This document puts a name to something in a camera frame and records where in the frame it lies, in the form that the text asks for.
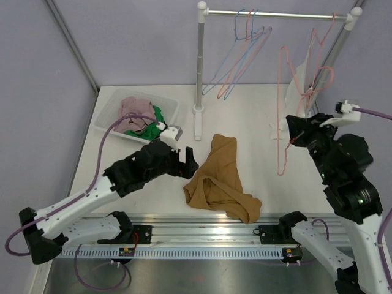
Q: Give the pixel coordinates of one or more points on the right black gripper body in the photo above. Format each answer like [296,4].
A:
[312,136]

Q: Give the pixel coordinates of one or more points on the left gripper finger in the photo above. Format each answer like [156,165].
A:
[187,172]
[191,164]

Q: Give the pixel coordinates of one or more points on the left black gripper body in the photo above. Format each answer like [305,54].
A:
[172,165]

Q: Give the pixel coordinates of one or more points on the green tank top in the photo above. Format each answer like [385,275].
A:
[156,125]

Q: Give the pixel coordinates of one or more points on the brown tank top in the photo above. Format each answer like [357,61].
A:
[216,185]

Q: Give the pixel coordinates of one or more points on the white tank top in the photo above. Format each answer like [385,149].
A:
[297,99]

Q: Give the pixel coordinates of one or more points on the pink hanger with brown top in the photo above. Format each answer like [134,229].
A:
[304,96]

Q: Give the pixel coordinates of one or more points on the mauve tank top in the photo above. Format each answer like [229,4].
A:
[142,115]

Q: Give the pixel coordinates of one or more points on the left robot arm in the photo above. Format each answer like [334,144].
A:
[49,231]

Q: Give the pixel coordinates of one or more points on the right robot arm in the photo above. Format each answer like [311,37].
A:
[341,163]

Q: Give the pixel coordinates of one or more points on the white plastic basket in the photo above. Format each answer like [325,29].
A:
[109,114]

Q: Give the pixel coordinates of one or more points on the metal clothes rack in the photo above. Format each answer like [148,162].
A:
[349,21]

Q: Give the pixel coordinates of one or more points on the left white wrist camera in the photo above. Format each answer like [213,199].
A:
[170,135]

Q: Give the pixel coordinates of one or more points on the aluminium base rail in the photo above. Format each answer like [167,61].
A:
[202,230]

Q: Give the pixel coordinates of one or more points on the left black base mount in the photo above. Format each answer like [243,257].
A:
[141,233]

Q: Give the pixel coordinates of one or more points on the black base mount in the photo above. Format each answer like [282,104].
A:
[268,234]
[141,233]

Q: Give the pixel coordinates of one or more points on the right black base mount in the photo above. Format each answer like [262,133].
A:
[268,234]

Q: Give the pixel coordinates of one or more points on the white slotted cable duct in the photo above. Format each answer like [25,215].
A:
[176,253]

